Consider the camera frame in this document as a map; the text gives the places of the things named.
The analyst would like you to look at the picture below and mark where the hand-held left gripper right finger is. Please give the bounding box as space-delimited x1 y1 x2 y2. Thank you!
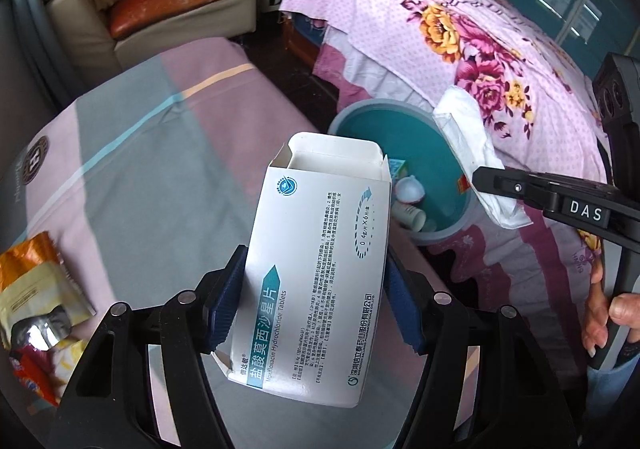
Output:
384 249 566 449

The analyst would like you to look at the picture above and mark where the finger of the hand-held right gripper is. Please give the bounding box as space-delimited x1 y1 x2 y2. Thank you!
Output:
472 166 615 230

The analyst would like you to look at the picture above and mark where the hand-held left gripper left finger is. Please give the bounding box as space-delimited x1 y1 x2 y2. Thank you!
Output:
60 243 249 449

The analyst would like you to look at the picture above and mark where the white medicine box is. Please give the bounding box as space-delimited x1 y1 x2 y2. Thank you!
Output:
212 131 392 409

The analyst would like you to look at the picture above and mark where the white paper napkin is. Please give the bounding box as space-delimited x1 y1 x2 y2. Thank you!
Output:
432 85 533 230

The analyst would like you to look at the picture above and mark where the teal plastic bin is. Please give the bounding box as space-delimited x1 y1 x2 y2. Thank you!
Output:
327 99 478 246

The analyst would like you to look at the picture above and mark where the person's right hand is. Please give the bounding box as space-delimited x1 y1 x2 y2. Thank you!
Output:
581 256 640 359

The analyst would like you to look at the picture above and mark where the white plastic wrapped package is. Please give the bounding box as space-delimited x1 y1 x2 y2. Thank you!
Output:
50 336 88 380

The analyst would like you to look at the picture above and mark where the orange and cream snack bag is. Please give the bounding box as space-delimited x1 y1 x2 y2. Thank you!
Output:
0 231 96 350

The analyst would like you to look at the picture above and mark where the person's blue clothing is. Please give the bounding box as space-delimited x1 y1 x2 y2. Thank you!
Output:
585 369 640 430

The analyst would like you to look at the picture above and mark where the red snack wrapper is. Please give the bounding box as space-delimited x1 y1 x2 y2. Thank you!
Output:
9 346 63 407

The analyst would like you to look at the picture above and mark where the pink floral bedsheet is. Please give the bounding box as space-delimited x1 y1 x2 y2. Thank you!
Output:
279 0 621 250

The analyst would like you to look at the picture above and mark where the cream leather sofa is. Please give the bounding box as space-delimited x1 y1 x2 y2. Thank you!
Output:
37 0 258 74

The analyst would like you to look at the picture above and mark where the wooden bed frame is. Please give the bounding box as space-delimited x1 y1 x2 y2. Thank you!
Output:
282 14 323 74

